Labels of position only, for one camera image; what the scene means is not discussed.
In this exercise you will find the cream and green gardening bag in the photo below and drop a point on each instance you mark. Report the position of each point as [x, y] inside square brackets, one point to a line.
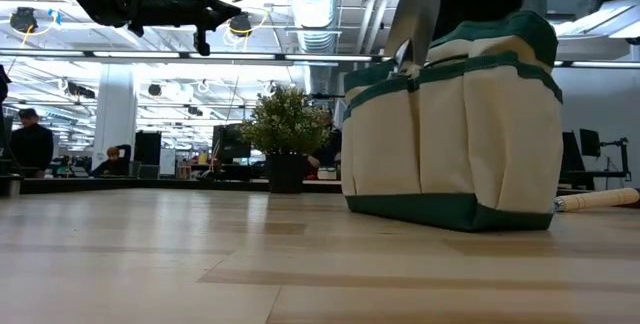
[450, 139]

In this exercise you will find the black monitor on arm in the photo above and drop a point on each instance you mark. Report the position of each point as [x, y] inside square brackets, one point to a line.
[590, 142]

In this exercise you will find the black background monitor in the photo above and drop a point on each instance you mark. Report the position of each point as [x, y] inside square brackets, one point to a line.
[230, 141]

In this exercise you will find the white pillar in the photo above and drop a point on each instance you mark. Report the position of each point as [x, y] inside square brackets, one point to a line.
[115, 119]

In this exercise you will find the black background cabinet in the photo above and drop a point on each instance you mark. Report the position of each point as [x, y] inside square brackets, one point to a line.
[147, 146]

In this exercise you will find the artificial plant in black pot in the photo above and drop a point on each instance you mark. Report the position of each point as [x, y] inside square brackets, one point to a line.
[285, 129]

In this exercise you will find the person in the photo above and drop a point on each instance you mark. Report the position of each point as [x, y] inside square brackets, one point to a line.
[115, 161]
[334, 149]
[31, 144]

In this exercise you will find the silver metal cup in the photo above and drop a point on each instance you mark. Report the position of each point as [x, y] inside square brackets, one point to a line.
[10, 185]

